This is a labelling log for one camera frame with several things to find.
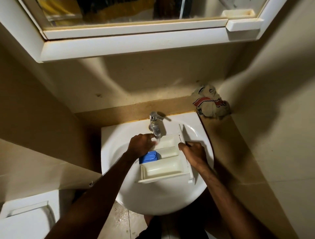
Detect person's right hand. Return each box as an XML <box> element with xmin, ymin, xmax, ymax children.
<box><xmin>178</xmin><ymin>141</ymin><xmax>208</xmax><ymax>174</ymax></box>

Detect crumpled beige striped rag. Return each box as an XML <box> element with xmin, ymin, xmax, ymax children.
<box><xmin>192</xmin><ymin>85</ymin><xmax>231</xmax><ymax>119</ymax></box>

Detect person's right forearm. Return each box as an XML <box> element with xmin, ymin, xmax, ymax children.
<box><xmin>197</xmin><ymin>165</ymin><xmax>271</xmax><ymax>239</ymax></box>

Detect white mirror cabinet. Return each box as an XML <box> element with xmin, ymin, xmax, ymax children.
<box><xmin>0</xmin><ymin>0</ymin><xmax>287</xmax><ymax>63</ymax></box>

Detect person's black shorts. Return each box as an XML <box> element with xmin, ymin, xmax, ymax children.
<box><xmin>137</xmin><ymin>215</ymin><xmax>210</xmax><ymax>239</ymax></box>

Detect white cabinet side shelf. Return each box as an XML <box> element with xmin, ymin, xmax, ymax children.
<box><xmin>225</xmin><ymin>18</ymin><xmax>264</xmax><ymax>32</ymax></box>

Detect white detergent drawer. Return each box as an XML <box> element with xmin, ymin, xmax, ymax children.
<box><xmin>135</xmin><ymin>124</ymin><xmax>196</xmax><ymax>185</ymax></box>

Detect chrome faucet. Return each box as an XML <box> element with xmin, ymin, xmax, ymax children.
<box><xmin>148</xmin><ymin>111</ymin><xmax>164</xmax><ymax>139</ymax></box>

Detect person's left forearm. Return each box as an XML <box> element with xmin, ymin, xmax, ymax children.
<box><xmin>45</xmin><ymin>152</ymin><xmax>138</xmax><ymax>239</ymax></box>

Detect white toilet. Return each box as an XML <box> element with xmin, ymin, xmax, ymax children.
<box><xmin>0</xmin><ymin>189</ymin><xmax>74</xmax><ymax>239</ymax></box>

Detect person's left hand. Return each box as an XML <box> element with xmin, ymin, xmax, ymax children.
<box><xmin>125</xmin><ymin>133</ymin><xmax>158</xmax><ymax>161</ymax></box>

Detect white ceramic sink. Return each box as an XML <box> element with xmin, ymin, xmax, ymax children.
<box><xmin>101</xmin><ymin>111</ymin><xmax>215</xmax><ymax>216</ymax></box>

